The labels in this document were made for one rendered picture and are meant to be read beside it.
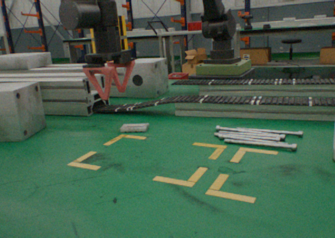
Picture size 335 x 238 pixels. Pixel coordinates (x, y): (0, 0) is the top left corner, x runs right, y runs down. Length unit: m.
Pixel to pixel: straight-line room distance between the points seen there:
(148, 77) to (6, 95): 0.38
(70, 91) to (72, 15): 0.18
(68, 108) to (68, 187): 0.37
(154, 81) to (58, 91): 0.25
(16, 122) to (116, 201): 0.32
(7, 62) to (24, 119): 0.50
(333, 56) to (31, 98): 5.06
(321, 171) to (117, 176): 0.26
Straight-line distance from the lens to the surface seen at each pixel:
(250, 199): 0.38
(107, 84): 0.71
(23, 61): 1.10
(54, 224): 0.37
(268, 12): 8.36
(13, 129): 0.66
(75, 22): 0.68
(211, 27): 1.21
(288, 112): 0.66
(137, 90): 0.90
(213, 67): 1.20
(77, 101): 0.78
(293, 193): 0.40
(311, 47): 8.26
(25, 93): 0.67
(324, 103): 0.64
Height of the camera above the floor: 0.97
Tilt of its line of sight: 16 degrees down
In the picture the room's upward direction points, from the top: 4 degrees counter-clockwise
